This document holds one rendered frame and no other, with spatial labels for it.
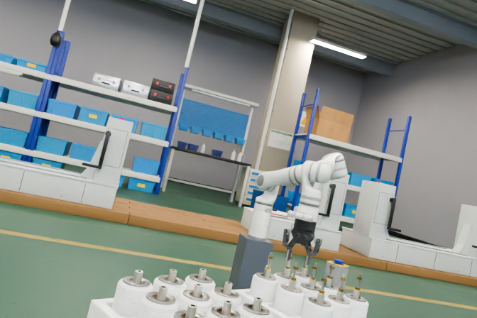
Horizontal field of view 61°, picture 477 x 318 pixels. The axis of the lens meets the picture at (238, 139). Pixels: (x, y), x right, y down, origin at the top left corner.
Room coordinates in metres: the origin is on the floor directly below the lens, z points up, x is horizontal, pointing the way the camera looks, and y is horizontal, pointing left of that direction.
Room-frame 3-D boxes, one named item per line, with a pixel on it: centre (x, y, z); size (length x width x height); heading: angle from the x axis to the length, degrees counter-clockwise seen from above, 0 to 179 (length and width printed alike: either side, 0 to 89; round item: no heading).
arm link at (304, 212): (1.40, -0.28, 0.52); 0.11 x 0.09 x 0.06; 148
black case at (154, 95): (6.09, 1.31, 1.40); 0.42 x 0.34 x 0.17; 16
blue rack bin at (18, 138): (5.69, 3.05, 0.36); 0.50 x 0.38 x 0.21; 14
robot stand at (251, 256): (2.03, -0.20, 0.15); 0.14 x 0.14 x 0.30; 15
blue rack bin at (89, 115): (5.91, 2.14, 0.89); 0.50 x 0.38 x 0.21; 15
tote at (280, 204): (6.29, -0.68, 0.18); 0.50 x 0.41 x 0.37; 19
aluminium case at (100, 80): (5.89, 2.07, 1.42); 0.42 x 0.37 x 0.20; 12
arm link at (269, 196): (2.03, -0.20, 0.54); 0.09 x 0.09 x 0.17; 36
